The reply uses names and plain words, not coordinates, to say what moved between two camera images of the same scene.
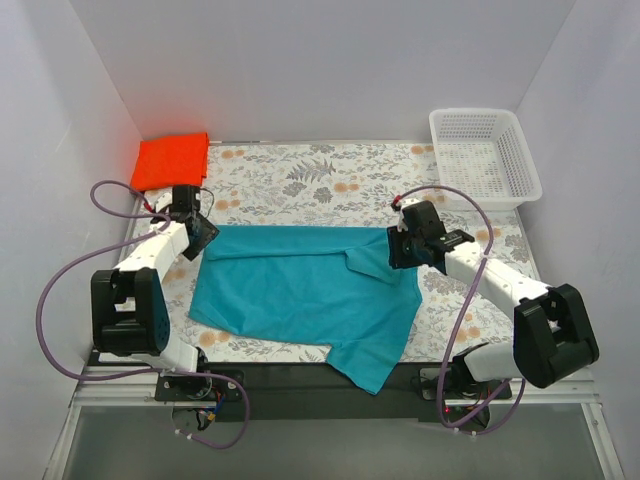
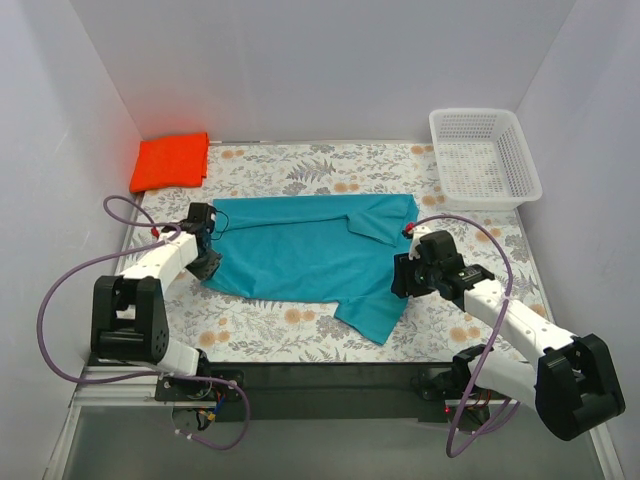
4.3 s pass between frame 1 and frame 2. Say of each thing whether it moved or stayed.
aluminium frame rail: stayed
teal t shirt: moved
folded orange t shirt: stayed
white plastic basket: stayed
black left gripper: moved
